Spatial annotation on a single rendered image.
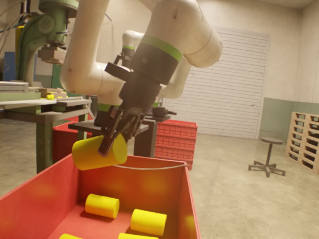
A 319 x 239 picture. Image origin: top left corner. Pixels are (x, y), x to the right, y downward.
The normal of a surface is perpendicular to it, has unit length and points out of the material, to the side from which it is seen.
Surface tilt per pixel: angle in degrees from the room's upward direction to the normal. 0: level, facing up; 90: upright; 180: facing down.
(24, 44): 90
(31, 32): 90
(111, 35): 90
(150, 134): 90
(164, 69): 101
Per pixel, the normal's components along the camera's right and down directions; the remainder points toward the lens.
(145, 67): -0.10, 0.04
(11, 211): 0.99, 0.11
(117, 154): 0.94, -0.23
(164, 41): 0.10, 0.14
